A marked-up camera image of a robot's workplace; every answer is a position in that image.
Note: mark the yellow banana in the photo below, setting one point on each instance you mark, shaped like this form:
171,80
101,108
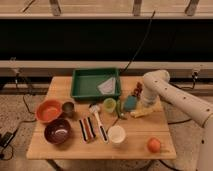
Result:
141,112

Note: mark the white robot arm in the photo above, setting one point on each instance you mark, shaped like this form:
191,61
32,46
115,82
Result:
200,111

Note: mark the orange bowl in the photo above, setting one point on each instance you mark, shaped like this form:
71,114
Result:
48,111

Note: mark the purple bowl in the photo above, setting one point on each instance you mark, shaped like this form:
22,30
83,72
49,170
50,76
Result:
57,131

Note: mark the white cloth in tray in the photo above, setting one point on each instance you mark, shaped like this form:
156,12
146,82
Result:
107,87

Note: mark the light green cup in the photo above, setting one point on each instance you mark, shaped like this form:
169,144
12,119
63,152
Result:
109,105

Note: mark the green cucumber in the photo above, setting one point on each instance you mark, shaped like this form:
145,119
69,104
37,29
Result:
120,114

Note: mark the green plastic tray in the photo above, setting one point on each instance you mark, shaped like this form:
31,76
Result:
85,84

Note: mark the teal sponge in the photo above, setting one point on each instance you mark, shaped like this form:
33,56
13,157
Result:
130,103

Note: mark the brown pine cone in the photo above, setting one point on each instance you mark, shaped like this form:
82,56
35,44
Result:
137,91

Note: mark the small metal cup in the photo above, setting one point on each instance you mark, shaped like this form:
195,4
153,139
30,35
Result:
68,109

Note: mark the wooden table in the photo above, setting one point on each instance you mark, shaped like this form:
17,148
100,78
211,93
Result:
138,133

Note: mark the white cup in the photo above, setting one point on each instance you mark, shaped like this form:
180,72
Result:
116,135

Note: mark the orange fruit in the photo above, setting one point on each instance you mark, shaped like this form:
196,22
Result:
154,145

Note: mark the black power adapter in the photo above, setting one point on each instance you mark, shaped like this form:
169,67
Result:
6,139

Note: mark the white handled brush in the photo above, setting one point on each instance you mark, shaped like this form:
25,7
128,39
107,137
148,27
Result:
94,109

